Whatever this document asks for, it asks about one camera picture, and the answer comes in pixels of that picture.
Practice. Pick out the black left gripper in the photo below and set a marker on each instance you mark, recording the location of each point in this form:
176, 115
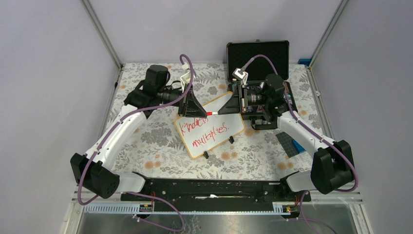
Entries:
191, 107

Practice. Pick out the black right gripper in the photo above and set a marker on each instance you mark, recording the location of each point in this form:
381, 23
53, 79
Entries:
236, 103

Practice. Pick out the yellow framed whiteboard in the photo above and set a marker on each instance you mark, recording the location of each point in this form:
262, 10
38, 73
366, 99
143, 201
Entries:
200, 135

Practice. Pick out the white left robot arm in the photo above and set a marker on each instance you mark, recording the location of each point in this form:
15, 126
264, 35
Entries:
93, 169

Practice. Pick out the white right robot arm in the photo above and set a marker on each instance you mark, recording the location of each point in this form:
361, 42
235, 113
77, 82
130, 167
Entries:
332, 161

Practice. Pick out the black poker chip case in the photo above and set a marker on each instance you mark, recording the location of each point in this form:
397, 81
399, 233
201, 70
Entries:
266, 62

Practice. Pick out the floral patterned table mat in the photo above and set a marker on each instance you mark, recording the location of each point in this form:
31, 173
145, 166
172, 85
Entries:
155, 149

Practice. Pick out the grey lego baseplate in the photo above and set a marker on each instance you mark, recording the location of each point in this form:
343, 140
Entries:
287, 144

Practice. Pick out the blue lego brick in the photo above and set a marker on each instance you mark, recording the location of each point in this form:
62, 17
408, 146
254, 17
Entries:
298, 147

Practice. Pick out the blue box in corner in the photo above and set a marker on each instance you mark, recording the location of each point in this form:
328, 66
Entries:
305, 61

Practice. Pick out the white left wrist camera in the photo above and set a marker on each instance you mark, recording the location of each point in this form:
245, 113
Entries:
185, 78

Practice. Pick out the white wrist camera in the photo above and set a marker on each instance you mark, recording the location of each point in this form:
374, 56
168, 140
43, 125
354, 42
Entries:
185, 78
241, 75

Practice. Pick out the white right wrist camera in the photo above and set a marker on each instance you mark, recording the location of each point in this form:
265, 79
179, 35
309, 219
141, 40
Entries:
241, 75

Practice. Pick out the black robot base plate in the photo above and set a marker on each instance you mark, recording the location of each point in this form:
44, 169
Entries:
195, 195

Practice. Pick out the aluminium frame rail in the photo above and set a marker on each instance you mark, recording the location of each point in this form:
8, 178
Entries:
322, 206

